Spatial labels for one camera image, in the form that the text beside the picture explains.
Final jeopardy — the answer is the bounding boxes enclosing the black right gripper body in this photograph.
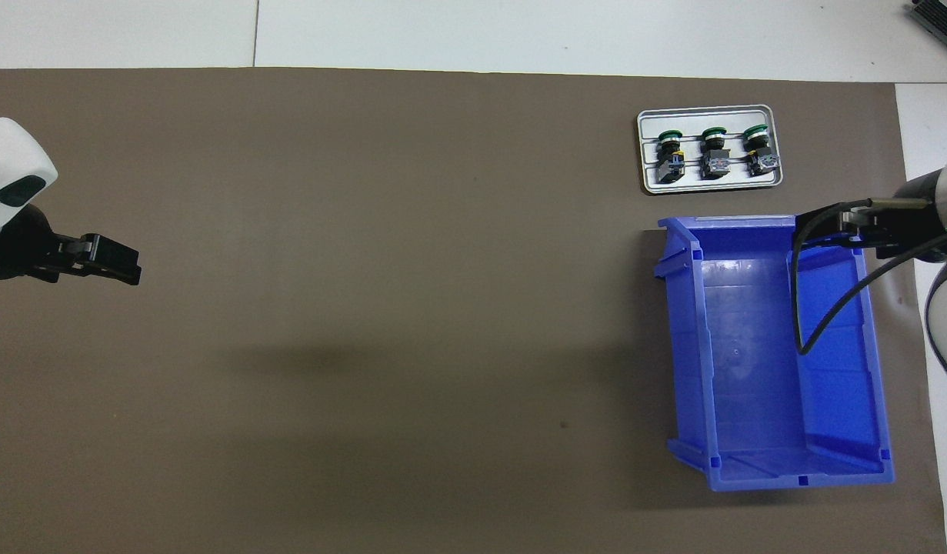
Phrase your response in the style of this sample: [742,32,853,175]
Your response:
[865,173,947,259]

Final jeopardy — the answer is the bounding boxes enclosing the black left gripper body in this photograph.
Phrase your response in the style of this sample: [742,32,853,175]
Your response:
[0,204,62,282]

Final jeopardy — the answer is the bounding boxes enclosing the green push button switch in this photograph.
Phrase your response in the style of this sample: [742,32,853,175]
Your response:
[742,123,781,179]
[657,129,688,185]
[700,125,732,182]

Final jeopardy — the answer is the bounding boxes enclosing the blue plastic storage bin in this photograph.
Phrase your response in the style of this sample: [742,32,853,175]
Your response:
[654,215,895,493]

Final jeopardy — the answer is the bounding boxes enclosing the grey metal tray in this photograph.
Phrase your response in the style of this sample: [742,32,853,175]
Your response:
[636,105,784,195]

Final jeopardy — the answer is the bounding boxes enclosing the dark grey ribbed device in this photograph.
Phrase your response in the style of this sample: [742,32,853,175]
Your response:
[908,0,947,59]

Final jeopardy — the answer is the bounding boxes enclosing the brown table mat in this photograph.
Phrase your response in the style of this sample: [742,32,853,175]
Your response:
[0,68,947,554]

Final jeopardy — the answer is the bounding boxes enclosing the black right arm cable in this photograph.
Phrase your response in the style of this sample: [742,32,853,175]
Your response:
[785,199,947,356]

